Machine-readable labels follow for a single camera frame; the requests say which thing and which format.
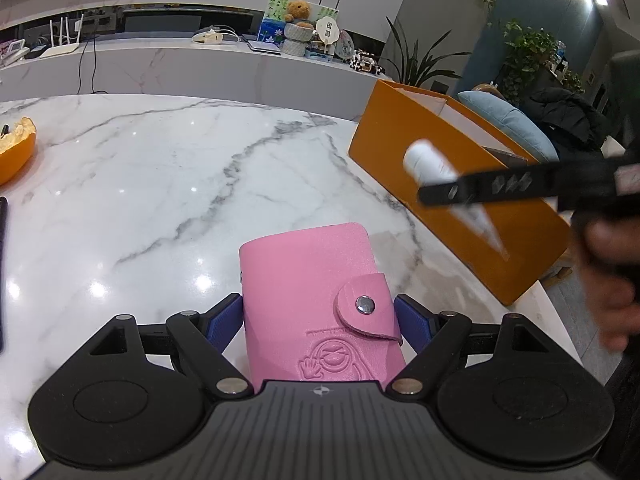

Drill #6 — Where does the white router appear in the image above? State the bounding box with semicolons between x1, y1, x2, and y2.
39;16;85;58

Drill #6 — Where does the white tube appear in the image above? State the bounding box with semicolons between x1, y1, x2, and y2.
402;140;511;263

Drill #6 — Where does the potted long-leaf plant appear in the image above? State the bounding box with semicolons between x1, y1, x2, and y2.
382;17;468;93

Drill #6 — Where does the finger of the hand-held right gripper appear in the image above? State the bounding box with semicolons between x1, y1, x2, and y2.
417;162;563;207

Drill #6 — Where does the round white hand fan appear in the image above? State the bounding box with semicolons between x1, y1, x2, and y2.
313;15;343;56

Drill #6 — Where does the orange peel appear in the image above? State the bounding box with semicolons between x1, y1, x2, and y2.
0;116;38;186

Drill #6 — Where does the patterned round plate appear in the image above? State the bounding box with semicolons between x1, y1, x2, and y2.
335;30;358;60

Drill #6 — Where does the black jacket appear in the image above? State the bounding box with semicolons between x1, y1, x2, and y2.
522;87;613;153

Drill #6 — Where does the pink wallet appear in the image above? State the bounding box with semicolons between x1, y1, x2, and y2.
238;222;405;392

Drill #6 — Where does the white telephone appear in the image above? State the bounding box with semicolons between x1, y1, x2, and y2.
0;40;28;66

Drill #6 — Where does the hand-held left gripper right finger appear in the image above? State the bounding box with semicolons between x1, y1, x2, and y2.
385;294;549;401

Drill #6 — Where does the marble television cabinet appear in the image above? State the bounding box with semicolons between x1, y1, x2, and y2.
0;2;396;111

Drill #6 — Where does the bushy green plant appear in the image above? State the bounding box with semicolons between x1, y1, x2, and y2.
500;19;561;101

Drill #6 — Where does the black cable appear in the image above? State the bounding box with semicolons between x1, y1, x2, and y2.
75;40;98;95

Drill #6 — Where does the person's dark clothing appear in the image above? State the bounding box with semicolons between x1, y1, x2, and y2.
602;345;640;480

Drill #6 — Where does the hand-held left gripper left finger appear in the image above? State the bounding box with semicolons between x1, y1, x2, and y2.
89;292;254;402

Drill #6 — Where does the orange storage box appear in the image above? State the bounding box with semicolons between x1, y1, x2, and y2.
347;79;573;307

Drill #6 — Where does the grey laptop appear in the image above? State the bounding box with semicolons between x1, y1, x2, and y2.
245;39;283;56

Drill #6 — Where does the black smartphone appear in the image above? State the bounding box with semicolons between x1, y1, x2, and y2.
0;197;10;353

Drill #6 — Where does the black and white toy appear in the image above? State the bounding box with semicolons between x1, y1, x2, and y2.
348;50;383;76

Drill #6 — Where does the light blue cushion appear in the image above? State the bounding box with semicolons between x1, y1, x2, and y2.
457;90;560;163

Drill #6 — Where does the wooden rocking chair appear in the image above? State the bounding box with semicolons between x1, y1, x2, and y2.
472;81;626;286

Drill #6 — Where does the person's right hand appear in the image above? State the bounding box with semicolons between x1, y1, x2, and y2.
575;220;640;348

